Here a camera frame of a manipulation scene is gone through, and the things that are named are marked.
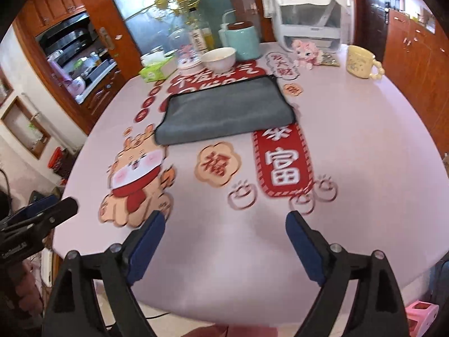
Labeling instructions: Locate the clear glass dome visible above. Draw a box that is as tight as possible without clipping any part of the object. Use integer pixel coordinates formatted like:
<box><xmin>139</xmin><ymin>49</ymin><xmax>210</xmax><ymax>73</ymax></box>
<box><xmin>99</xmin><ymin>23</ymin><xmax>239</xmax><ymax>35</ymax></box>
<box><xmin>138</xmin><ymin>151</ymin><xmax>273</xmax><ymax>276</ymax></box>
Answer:
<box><xmin>168</xmin><ymin>28</ymin><xmax>194</xmax><ymax>60</ymax></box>

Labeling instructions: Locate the white ceramic bowl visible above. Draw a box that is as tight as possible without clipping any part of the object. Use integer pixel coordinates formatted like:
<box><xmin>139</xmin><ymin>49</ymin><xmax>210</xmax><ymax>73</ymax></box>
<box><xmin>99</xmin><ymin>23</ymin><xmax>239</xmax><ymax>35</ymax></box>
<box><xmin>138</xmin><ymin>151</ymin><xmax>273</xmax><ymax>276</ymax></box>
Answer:
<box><xmin>200</xmin><ymin>47</ymin><xmax>237</xmax><ymax>73</ymax></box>

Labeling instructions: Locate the teal kettle with brown lid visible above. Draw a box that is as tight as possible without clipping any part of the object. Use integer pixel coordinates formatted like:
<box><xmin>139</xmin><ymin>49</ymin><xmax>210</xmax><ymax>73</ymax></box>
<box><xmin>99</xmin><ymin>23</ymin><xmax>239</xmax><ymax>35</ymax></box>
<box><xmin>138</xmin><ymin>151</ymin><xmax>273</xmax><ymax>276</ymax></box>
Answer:
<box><xmin>218</xmin><ymin>10</ymin><xmax>262</xmax><ymax>62</ymax></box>

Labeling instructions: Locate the pink plush toy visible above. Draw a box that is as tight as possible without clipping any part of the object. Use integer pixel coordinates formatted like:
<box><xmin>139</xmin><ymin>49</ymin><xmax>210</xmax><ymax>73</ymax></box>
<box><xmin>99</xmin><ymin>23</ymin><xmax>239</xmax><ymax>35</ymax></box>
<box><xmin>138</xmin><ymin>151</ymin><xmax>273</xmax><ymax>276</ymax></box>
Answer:
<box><xmin>292</xmin><ymin>40</ymin><xmax>325</xmax><ymax>71</ymax></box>

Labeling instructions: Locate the pink plastic stool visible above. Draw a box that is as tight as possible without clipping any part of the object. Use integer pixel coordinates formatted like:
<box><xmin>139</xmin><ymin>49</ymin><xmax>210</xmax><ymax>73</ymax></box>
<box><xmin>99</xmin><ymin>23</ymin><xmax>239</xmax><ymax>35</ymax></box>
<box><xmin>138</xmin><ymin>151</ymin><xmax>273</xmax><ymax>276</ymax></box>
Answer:
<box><xmin>405</xmin><ymin>300</ymin><xmax>440</xmax><ymax>337</ymax></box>

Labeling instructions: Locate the glass bottle with label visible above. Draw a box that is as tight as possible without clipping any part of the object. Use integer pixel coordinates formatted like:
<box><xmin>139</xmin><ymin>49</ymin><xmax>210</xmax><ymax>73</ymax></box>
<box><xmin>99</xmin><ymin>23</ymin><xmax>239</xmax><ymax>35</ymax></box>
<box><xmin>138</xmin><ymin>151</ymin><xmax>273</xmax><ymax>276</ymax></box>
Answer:
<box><xmin>187</xmin><ymin>7</ymin><xmax>209</xmax><ymax>56</ymax></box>

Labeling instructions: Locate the grey towel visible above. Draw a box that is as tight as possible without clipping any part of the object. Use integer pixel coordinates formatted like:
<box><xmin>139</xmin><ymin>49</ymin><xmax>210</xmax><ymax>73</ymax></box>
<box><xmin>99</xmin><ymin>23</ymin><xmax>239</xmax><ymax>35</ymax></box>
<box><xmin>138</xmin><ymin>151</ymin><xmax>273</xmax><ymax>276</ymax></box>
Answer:
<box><xmin>155</xmin><ymin>74</ymin><xmax>296</xmax><ymax>145</ymax></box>

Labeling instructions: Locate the yellow mug with beaded handle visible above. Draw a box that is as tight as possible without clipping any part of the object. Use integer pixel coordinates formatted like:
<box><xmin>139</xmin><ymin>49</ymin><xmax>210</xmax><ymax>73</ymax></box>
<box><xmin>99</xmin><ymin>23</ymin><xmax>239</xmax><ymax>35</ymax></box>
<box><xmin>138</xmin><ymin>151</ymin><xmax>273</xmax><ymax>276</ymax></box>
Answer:
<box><xmin>346</xmin><ymin>45</ymin><xmax>385</xmax><ymax>80</ymax></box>

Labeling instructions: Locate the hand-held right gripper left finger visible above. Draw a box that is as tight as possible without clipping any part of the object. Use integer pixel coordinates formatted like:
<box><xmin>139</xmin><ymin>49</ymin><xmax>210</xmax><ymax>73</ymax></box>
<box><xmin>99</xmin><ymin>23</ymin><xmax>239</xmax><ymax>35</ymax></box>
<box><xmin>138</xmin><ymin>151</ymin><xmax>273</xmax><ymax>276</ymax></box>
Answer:
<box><xmin>41</xmin><ymin>210</ymin><xmax>166</xmax><ymax>337</ymax></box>

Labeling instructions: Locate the white storage box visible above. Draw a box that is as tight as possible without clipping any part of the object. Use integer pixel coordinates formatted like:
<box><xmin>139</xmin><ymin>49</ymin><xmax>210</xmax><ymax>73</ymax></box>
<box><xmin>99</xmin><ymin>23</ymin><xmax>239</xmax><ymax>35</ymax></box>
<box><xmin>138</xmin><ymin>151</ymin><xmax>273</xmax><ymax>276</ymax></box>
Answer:
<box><xmin>261</xmin><ymin>0</ymin><xmax>352</xmax><ymax>52</ymax></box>

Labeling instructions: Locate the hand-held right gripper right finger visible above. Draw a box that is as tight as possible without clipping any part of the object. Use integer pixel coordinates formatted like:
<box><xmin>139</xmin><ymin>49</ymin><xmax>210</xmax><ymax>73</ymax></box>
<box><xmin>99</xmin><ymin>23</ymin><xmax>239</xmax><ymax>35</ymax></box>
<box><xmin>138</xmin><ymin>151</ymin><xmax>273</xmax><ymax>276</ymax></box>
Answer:
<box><xmin>285</xmin><ymin>211</ymin><xmax>412</xmax><ymax>337</ymax></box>

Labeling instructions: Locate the wooden cabinet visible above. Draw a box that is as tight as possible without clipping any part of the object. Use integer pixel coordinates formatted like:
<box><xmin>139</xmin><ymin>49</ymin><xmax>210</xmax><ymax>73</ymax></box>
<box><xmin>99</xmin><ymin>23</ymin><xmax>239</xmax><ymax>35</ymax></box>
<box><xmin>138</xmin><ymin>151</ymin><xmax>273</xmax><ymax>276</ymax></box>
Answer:
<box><xmin>382</xmin><ymin>7</ymin><xmax>449</xmax><ymax>137</ymax></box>

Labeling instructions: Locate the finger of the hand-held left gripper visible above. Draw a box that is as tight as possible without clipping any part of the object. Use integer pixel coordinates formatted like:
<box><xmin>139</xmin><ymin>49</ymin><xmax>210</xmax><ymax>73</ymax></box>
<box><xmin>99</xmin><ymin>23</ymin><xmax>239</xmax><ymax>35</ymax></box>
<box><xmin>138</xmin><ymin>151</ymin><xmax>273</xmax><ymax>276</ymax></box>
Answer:
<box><xmin>0</xmin><ymin>197</ymin><xmax>78</xmax><ymax>232</ymax></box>

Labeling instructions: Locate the small white printed bowl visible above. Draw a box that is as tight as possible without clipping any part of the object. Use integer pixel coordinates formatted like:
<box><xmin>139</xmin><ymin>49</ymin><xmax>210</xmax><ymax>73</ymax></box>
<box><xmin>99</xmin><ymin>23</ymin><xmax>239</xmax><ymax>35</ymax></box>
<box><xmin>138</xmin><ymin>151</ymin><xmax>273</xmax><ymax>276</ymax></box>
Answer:
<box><xmin>177</xmin><ymin>53</ymin><xmax>205</xmax><ymax>76</ymax></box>

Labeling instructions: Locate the green tissue box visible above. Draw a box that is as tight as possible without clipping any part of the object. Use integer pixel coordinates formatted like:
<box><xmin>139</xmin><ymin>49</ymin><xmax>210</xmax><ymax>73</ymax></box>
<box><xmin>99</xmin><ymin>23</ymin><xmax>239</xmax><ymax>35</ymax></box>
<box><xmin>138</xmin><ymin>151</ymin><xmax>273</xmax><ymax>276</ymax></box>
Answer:
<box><xmin>138</xmin><ymin>55</ymin><xmax>178</xmax><ymax>83</ymax></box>

